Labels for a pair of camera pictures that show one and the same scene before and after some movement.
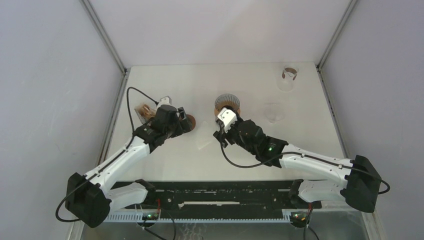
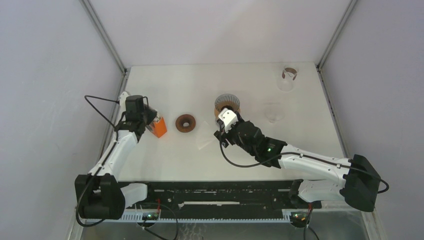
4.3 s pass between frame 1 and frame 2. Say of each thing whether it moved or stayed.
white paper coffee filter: stayed
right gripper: stayed
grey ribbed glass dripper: stayed
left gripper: moved
